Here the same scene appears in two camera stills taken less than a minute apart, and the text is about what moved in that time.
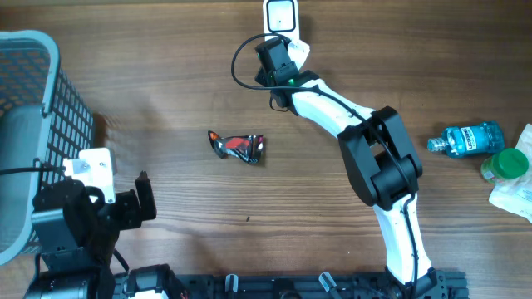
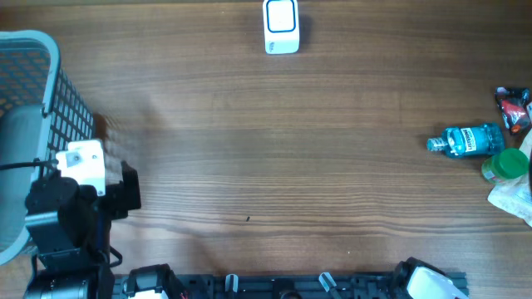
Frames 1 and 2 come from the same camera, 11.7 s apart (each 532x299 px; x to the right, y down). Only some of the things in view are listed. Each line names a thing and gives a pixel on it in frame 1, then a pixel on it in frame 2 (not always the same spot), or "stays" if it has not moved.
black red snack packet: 248,148 to 513,103
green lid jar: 507,163 stays
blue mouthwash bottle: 469,140 stays
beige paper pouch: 515,195 stays
